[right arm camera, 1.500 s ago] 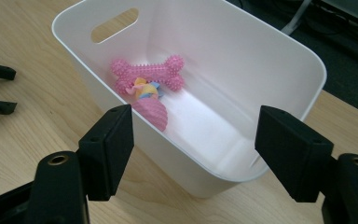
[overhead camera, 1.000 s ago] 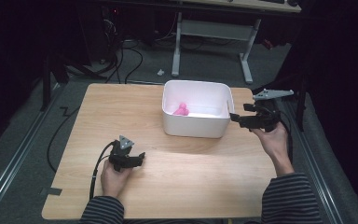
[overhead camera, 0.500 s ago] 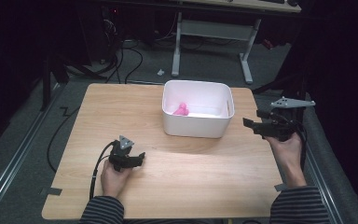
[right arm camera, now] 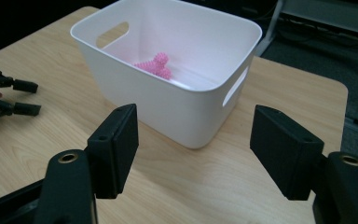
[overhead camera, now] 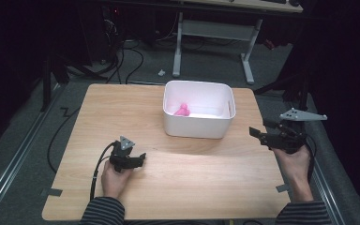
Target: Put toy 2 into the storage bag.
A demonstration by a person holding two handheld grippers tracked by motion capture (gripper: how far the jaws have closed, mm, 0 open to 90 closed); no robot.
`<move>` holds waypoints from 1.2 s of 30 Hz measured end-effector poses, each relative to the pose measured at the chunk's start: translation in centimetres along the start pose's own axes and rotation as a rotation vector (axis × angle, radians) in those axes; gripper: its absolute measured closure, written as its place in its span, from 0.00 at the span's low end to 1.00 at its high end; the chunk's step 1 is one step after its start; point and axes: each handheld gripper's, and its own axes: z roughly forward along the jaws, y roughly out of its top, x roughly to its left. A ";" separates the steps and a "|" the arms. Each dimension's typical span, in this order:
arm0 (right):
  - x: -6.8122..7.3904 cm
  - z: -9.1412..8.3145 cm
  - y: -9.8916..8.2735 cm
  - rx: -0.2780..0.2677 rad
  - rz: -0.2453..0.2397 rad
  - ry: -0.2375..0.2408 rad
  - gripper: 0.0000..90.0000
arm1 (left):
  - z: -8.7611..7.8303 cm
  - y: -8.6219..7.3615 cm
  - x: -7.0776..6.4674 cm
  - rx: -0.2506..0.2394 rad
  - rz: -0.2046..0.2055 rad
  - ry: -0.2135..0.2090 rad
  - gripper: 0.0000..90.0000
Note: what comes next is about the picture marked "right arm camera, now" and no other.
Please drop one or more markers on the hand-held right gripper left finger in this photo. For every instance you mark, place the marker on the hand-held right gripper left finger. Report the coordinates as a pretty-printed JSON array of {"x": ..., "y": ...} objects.
[{"x": 113, "y": 152}]

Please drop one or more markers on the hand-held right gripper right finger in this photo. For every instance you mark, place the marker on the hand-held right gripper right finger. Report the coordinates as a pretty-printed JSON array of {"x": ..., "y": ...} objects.
[{"x": 284, "y": 152}]

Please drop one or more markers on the white plastic bin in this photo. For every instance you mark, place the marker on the white plastic bin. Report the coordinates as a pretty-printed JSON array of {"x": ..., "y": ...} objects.
[{"x": 174, "y": 93}]

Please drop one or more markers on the pink bone toy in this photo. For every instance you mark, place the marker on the pink bone toy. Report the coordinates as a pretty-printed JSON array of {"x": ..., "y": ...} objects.
[{"x": 155, "y": 67}]

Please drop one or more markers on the wooden desk with grey frame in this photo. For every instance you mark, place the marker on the wooden desk with grey frame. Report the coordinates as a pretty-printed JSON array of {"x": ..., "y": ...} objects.
[{"x": 323, "y": 15}]

